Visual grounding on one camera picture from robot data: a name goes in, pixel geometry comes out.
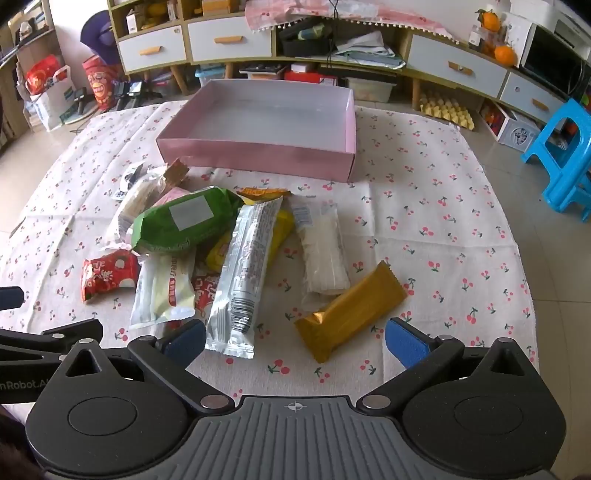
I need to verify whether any black camera device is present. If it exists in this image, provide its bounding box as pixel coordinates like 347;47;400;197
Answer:
111;80;147;110

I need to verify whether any pink cardboard box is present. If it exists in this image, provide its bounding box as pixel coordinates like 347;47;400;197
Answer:
156;79;357;184

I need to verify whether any wooden cabinet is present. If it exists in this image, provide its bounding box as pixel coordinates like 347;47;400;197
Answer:
107;0;573;131

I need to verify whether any white microwave oven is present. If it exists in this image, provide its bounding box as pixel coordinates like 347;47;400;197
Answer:
519;4;591;100

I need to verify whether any red and white snack packet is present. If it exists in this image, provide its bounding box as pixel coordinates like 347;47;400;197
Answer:
82;250;140;303
193;271;223;320

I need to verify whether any yellow snack packet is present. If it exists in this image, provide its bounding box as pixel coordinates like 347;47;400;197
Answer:
205;210;295;274

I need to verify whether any dark fuzzy clothing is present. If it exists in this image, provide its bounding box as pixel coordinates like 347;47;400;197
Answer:
0;405;35;480

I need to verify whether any clear storage bin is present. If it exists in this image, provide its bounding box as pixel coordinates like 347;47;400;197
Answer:
344;76;399;103

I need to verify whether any stack of papers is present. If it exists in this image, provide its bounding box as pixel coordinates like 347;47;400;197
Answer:
333;30;407;70

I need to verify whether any pink tasselled cloth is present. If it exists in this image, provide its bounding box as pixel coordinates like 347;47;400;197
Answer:
245;0;458;44

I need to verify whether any clear bin with dark lid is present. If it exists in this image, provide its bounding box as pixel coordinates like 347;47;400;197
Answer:
239;64;284;80

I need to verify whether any white cabinet drawer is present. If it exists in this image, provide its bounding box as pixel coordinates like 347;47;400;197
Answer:
409;32;509;99
500;71;567;123
187;16;273;64
116;32;186;73

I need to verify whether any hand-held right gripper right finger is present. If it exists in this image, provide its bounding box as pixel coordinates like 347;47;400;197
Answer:
356;318;540;413

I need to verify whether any blue plastic stool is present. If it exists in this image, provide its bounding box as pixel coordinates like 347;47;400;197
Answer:
521;98;591;213

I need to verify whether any clear white snack packet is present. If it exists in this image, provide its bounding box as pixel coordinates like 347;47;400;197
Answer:
290;195;352;296

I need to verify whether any green snack packet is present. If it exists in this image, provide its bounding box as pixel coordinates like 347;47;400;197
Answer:
130;186;245;256

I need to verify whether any clear cream stick packet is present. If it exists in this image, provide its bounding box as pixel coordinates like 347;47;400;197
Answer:
112;174;167;243

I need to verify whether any brown shelf unit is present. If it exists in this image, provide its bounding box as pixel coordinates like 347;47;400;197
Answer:
0;0;58;148

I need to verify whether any yellow egg tray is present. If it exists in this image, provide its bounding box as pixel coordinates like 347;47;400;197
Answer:
418;91;476;131

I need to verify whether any gold snack packet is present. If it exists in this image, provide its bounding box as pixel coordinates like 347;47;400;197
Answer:
294;261;408;364

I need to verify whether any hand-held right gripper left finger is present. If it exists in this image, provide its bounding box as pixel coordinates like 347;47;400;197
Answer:
60;318;237;415

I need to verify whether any red box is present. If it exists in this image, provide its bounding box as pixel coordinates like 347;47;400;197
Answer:
284;69;339;87

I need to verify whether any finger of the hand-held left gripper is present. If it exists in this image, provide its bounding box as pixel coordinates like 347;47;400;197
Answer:
0;318;103;366
0;286;25;309

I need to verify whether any cherry print cloth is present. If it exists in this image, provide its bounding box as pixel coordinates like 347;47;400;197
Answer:
0;99;540;407

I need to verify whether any purple cap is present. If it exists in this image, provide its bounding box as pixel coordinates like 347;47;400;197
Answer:
80;11;122;66

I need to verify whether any white printed box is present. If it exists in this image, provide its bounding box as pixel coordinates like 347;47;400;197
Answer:
480;99;542;149

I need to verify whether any cream white snack packet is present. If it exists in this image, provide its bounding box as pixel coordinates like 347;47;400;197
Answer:
129;251;197;330

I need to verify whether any small dark snack packet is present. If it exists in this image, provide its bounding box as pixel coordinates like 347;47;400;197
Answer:
113;162;149;201

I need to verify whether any brown snack packet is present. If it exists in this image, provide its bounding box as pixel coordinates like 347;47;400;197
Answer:
159;159;190;190

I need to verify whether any silver snack packet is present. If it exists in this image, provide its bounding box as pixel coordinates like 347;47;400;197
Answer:
204;196;284;359

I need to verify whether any white shopping bag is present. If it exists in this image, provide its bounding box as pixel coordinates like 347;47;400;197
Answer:
25;54;77;131

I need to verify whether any black basket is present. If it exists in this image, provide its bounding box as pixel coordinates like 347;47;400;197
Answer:
281;16;337;57

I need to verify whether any clear bin with blue lid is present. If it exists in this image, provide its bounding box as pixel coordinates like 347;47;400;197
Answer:
195;65;227;88

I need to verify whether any orange snack packet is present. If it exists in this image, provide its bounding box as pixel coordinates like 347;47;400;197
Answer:
236;186;291;205

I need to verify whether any red gift bag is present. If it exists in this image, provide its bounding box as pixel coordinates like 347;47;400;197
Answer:
82;54;122;112

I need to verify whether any pink snack packet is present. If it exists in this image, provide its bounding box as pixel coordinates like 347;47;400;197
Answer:
147;187;191;210

